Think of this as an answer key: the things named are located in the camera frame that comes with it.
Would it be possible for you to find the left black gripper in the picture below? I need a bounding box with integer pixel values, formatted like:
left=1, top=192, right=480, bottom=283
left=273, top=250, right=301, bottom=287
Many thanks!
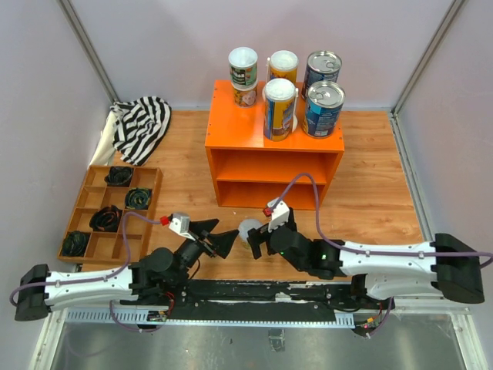
left=172, top=219, right=239, bottom=284

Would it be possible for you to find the white lid yellow jar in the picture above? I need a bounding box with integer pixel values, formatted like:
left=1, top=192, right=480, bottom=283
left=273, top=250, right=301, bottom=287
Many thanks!
left=238, top=219, right=263, bottom=248

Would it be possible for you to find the orange noodle cup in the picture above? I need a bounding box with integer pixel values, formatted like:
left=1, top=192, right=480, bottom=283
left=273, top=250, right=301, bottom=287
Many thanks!
left=232, top=82, right=257, bottom=108

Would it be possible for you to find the tall colourful can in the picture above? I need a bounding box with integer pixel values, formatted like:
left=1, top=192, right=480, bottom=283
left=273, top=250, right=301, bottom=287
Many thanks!
left=263, top=78, right=298, bottom=142

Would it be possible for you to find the blue soup can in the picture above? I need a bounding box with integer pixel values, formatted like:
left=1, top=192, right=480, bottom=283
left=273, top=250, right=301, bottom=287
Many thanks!
left=303, top=81, right=345, bottom=139

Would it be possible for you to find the tall yellow purple can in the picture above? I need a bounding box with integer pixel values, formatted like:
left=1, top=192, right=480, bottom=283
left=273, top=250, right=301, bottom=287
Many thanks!
left=266, top=50, right=299, bottom=85

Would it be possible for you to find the green white noodle cup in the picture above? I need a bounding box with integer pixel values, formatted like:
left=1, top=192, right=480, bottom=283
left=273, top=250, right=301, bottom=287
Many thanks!
left=228, top=47, right=258, bottom=88

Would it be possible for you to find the dark blue food can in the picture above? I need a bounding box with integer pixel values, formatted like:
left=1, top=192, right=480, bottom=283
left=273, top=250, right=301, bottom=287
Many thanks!
left=301, top=50, right=342, bottom=99

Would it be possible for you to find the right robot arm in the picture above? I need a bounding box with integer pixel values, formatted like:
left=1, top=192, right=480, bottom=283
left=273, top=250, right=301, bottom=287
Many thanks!
left=245, top=208, right=485, bottom=308

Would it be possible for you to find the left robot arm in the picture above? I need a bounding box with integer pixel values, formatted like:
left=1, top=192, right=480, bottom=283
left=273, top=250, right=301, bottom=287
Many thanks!
left=9, top=213, right=239, bottom=322

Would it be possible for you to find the orange wooden shelf cabinet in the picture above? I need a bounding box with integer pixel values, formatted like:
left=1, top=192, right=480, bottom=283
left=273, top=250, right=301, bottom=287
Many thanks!
left=205, top=80, right=344, bottom=210

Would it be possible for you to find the wooden compartment tray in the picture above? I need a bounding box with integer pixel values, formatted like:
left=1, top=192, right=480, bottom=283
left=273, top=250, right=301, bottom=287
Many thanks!
left=58, top=166, right=163, bottom=264

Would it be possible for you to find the black white striped cloth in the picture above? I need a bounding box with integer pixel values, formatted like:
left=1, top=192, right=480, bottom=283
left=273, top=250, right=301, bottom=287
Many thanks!
left=110, top=96, right=172, bottom=167

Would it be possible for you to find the white cloth under stripes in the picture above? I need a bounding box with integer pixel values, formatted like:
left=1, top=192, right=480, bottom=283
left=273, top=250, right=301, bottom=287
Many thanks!
left=89, top=111, right=116, bottom=166

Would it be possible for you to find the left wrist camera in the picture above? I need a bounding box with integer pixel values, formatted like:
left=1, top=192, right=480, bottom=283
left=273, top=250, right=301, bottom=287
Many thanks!
left=169, top=212, right=193, bottom=240

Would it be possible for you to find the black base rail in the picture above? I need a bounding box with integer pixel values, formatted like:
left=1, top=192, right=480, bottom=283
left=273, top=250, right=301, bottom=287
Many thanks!
left=146, top=277, right=397, bottom=325

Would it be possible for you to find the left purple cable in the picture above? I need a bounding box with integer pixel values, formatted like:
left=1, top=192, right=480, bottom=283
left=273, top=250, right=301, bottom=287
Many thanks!
left=9, top=213, right=173, bottom=335

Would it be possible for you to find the purple cable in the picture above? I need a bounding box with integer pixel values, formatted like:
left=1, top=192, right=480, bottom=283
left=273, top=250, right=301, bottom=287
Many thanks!
left=9, top=213, right=173, bottom=335
left=261, top=173, right=493, bottom=336

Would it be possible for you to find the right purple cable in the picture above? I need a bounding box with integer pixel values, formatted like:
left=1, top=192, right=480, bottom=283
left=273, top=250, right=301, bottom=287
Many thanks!
left=261, top=173, right=493, bottom=336

